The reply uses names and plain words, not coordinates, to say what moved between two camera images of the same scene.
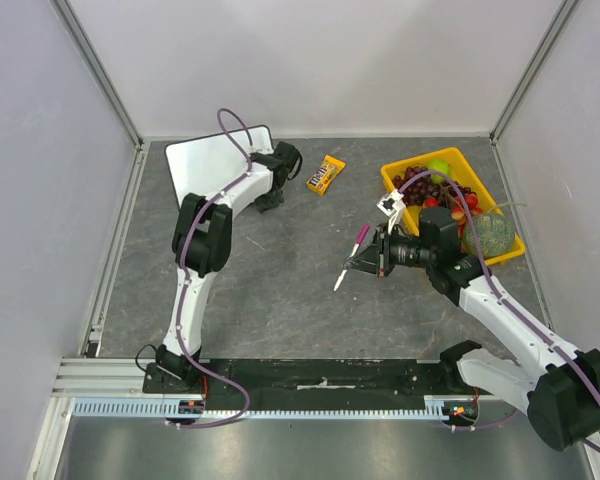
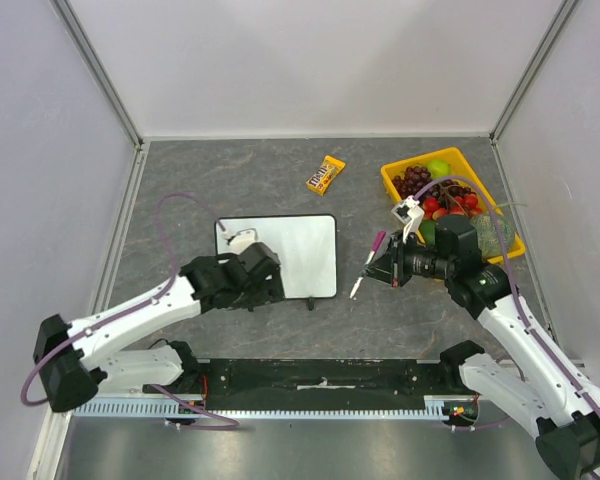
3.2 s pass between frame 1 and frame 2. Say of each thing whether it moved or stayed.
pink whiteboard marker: moved
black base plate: stayed
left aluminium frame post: stayed
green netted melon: stayed
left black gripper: moved
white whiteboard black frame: moved
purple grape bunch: stayed
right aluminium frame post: stayed
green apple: stayed
